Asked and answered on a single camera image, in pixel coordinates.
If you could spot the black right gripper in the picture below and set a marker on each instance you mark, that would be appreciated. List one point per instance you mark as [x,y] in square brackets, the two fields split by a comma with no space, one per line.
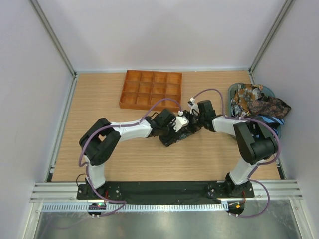
[193,129]

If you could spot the mustard floral tie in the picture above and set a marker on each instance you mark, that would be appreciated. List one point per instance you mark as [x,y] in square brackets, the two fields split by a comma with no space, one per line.
[244,94]

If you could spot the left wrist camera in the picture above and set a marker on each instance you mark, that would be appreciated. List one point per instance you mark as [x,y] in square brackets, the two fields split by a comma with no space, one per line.
[180,121]

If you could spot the orange compartment tray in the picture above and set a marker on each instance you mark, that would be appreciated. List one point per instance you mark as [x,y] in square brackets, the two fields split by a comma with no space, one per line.
[143,89]

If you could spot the white slotted cable duct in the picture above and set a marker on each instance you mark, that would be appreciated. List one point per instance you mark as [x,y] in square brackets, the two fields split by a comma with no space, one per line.
[99,207]

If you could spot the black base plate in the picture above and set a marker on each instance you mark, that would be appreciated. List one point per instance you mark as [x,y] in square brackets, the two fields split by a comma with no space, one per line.
[174,193]

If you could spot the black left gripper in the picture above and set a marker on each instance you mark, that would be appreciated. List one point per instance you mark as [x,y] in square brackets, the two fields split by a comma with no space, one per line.
[169,139]

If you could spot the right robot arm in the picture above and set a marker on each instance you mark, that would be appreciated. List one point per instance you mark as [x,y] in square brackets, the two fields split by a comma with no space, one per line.
[255,141]

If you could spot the teal plastic basket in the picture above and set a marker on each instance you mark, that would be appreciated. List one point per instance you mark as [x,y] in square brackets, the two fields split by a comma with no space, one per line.
[231,91]

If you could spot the navy floral tie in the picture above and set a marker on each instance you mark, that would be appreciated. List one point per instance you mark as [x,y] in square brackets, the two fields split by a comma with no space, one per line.
[184,133]

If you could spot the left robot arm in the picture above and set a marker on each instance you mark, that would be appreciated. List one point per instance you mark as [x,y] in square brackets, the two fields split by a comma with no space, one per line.
[100,141]

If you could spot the blue striped tie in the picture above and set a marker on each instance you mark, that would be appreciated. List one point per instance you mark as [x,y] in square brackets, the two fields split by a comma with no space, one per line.
[273,122]

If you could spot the dark brown paisley tie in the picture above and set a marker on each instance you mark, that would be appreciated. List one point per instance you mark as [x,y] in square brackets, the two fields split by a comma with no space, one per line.
[272,106]

